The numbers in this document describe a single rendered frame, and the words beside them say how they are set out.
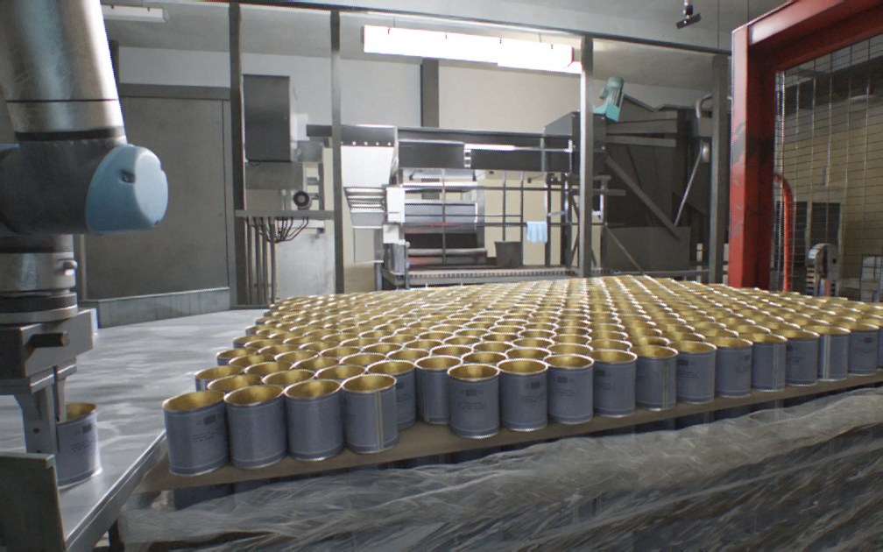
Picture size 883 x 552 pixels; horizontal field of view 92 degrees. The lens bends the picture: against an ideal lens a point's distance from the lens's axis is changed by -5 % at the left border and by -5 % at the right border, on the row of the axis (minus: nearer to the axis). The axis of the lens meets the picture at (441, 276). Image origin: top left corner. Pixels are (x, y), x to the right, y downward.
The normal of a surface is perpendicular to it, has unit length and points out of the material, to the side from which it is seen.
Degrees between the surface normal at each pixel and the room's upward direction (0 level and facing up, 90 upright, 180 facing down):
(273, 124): 90
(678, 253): 90
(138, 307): 90
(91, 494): 0
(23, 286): 90
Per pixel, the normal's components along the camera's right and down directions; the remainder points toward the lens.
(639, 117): 0.22, 0.07
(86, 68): 0.93, 0.16
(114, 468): -0.01, -1.00
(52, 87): 0.52, 0.33
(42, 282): 0.83, 0.04
